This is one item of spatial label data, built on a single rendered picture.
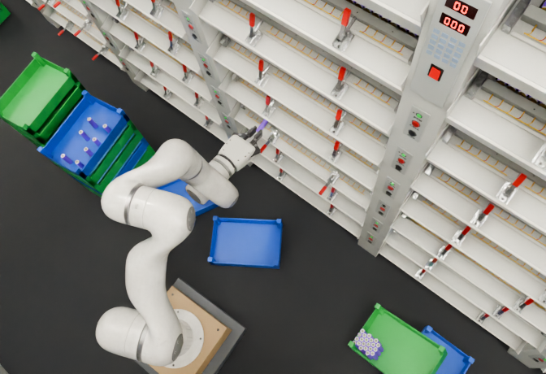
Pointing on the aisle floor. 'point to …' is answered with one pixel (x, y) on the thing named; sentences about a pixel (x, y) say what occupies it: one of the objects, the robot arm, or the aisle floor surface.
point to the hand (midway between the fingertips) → (255, 133)
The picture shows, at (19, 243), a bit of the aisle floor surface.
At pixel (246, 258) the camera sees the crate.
